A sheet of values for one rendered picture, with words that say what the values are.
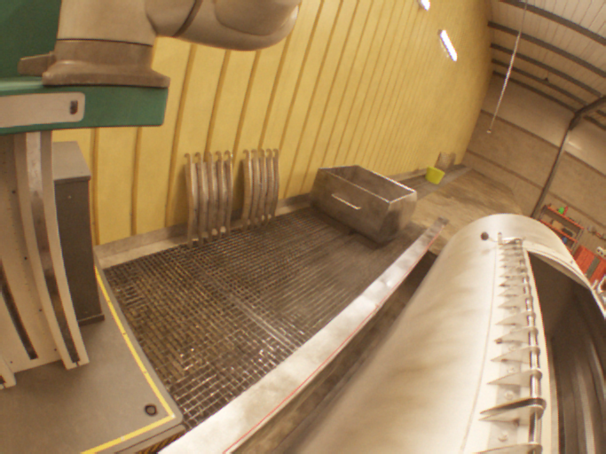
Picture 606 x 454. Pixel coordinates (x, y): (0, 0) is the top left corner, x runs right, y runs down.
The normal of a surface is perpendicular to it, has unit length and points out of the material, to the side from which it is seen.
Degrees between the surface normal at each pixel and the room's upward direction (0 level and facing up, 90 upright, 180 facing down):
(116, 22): 96
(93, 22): 96
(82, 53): 85
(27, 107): 90
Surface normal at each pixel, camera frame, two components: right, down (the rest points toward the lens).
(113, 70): 0.73, -0.04
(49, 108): 0.70, 0.48
